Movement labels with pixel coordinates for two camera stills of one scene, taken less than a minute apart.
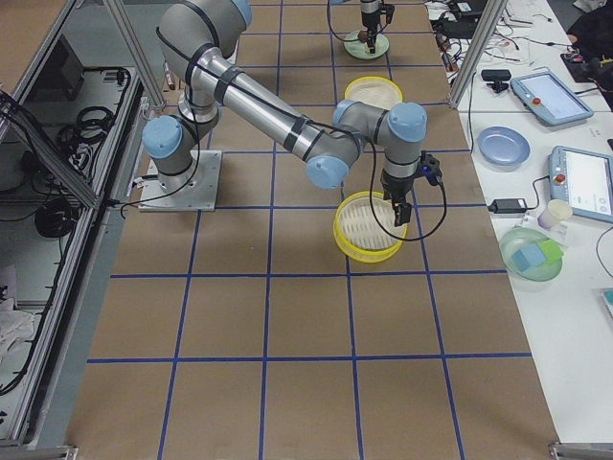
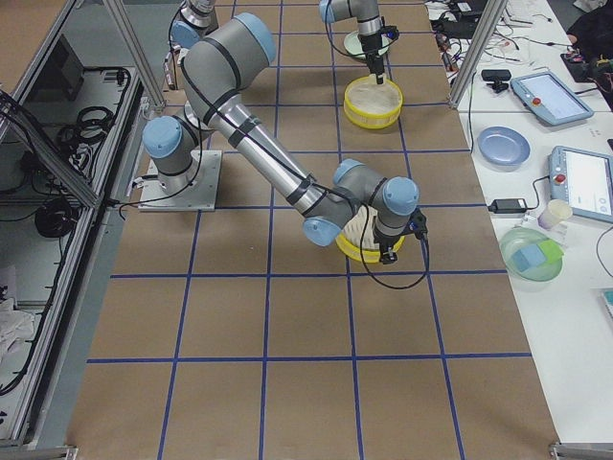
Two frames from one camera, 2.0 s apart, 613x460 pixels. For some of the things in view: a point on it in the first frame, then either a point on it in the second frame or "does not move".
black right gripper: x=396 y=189 → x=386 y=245
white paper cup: x=556 y=211 does not move
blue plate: x=502 y=148 does not move
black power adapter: x=508 y=206 does not move
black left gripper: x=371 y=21 → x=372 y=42
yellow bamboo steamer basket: x=364 y=227 does not move
